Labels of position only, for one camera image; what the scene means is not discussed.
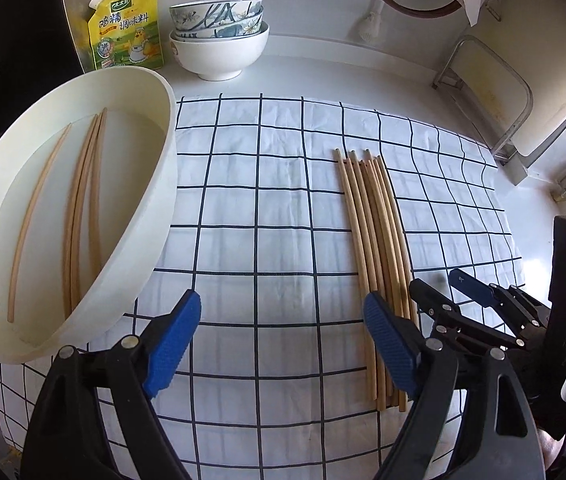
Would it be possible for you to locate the wooden chopstick one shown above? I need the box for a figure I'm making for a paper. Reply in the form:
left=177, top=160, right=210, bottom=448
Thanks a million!
left=334, top=148, right=379, bottom=402

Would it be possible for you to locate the wooden chopstick five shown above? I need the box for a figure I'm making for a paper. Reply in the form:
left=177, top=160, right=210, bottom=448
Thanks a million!
left=363, top=150, right=408, bottom=413

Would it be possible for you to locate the wooden chopstick seven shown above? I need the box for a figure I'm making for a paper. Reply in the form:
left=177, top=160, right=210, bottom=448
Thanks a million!
left=373, top=156, right=420, bottom=328

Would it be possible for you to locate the wooden chopstick two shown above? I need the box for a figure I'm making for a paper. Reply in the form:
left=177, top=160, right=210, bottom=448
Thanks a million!
left=341, top=153, right=387, bottom=412

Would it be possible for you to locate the wooden chopstick four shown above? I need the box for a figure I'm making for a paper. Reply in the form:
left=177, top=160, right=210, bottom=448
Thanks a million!
left=355, top=160, right=394, bottom=412

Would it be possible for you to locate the wooden chopstick six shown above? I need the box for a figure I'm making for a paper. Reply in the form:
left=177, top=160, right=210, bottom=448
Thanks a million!
left=369, top=157, right=414, bottom=321

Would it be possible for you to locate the wooden chopstick three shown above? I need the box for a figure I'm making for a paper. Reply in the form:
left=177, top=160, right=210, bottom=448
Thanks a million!
left=347, top=151, right=393, bottom=412

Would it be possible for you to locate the wooden chopstick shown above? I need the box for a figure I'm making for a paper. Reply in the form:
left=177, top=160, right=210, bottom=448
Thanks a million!
left=6, top=121, right=74, bottom=324
left=63, top=114, right=99, bottom=318

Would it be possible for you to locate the wooden chopstick eight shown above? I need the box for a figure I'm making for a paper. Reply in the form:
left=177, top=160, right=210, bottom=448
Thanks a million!
left=89, top=107, right=108, bottom=278

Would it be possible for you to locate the wooden chopstick nine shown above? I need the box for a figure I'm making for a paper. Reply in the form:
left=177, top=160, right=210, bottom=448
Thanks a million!
left=73, top=138, right=93, bottom=311

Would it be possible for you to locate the metal dish rack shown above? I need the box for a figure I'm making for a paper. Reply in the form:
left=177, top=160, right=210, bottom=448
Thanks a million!
left=432, top=35, right=534, bottom=162

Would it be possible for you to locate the large white plastic basin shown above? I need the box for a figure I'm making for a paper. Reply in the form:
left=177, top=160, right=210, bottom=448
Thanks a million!
left=0, top=66, right=177, bottom=364

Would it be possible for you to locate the plain white bowl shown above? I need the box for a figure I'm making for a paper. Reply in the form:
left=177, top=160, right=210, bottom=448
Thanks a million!
left=169, top=21, right=270, bottom=81

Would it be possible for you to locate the yellow seasoning pouch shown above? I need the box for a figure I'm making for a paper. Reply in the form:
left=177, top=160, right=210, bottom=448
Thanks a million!
left=88, top=0, right=164, bottom=70

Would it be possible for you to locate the blue patterned bowl upper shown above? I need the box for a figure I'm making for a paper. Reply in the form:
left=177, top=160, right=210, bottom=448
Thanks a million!
left=169, top=0, right=263, bottom=32

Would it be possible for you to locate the blue patterned bowl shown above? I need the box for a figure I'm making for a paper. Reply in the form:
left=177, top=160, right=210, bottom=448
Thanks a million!
left=172, top=11, right=263, bottom=40
left=169, top=0, right=263, bottom=32

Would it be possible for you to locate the blue patterned bowl lower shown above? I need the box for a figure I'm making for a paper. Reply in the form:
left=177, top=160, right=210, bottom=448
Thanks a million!
left=172, top=11, right=263, bottom=40

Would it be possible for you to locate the white hanging brush handle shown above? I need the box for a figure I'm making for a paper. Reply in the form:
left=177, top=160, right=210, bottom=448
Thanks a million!
left=357, top=0, right=384, bottom=44

